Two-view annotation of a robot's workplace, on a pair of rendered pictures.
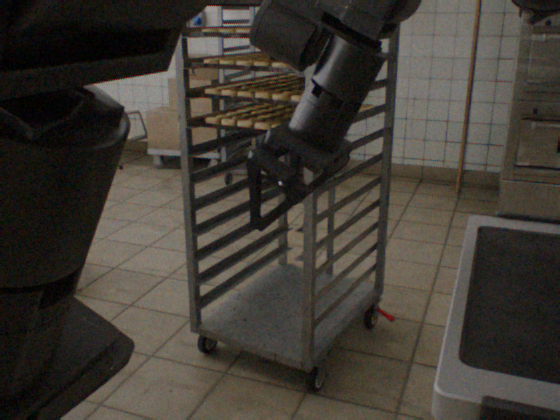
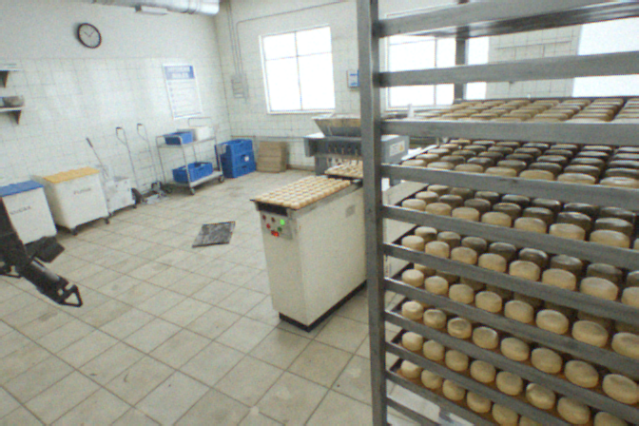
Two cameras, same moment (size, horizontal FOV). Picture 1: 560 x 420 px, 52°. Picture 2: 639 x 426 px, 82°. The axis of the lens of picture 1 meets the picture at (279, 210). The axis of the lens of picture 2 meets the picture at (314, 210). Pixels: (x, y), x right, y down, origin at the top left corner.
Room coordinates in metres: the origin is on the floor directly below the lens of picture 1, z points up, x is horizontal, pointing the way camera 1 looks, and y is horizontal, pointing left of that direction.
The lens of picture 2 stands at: (1.61, -0.85, 1.61)
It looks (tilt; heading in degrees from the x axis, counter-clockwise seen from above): 20 degrees down; 102
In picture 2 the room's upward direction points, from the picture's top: 5 degrees counter-clockwise
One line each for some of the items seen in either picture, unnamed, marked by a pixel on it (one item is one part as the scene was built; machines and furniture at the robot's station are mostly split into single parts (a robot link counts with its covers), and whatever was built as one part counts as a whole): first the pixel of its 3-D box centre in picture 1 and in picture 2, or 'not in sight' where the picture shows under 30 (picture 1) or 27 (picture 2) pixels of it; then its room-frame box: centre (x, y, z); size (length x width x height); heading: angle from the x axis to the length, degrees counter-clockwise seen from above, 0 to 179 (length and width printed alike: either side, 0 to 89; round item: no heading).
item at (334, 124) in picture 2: not in sight; (353, 125); (1.35, 1.92, 1.25); 0.56 x 0.29 x 0.14; 150
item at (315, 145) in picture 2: not in sight; (355, 157); (1.35, 1.92, 1.01); 0.72 x 0.33 x 0.34; 150
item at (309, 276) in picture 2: not in sight; (318, 249); (1.10, 1.48, 0.45); 0.70 x 0.34 x 0.90; 60
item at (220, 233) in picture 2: not in sight; (215, 233); (-0.37, 2.75, 0.02); 0.60 x 0.40 x 0.03; 106
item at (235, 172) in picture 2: not in sight; (237, 168); (-1.21, 5.54, 0.10); 0.60 x 0.40 x 0.20; 67
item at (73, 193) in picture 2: not in sight; (74, 199); (-2.38, 2.99, 0.38); 0.64 x 0.54 x 0.77; 157
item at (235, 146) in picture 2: not in sight; (234, 147); (-1.21, 5.54, 0.50); 0.60 x 0.40 x 0.20; 71
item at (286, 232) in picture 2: not in sight; (276, 224); (0.92, 1.17, 0.77); 0.24 x 0.04 x 0.14; 150
